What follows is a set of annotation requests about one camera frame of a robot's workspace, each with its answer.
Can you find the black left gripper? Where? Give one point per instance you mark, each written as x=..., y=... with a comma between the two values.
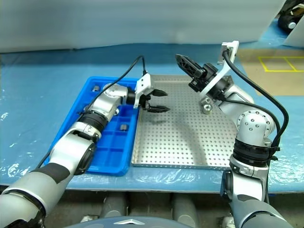
x=146, y=101

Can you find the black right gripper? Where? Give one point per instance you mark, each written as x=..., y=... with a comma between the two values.
x=204, y=77

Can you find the metal nut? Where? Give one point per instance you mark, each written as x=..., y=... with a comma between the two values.
x=116, y=111
x=207, y=108
x=123, y=127

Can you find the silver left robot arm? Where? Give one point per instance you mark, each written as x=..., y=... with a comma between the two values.
x=71, y=147

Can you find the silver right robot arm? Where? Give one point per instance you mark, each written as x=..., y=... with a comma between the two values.
x=251, y=123

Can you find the blue compartment tray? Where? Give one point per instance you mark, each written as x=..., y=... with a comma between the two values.
x=114, y=154

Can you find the metal nut in blue tray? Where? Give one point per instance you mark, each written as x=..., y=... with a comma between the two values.
x=116, y=111

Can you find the perforated metal tray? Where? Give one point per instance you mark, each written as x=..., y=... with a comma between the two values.
x=171, y=147

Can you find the brown cardboard sheet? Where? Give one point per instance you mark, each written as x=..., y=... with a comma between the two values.
x=251, y=78

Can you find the black rounded device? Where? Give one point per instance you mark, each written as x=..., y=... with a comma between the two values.
x=285, y=21

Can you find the grey rounded cylinder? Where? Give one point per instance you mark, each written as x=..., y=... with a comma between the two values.
x=185, y=206
x=114, y=206

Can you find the white slanted panel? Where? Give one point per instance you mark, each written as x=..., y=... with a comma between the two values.
x=295, y=35

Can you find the blue-grey robot torso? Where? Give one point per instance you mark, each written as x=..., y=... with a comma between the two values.
x=128, y=223

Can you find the white crumpled piece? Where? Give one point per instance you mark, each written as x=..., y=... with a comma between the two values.
x=90, y=218

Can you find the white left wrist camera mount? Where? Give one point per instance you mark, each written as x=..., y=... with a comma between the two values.
x=143, y=83

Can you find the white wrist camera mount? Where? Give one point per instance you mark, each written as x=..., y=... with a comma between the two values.
x=224, y=71
x=143, y=83

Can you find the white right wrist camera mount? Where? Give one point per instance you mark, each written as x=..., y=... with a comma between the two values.
x=224, y=71

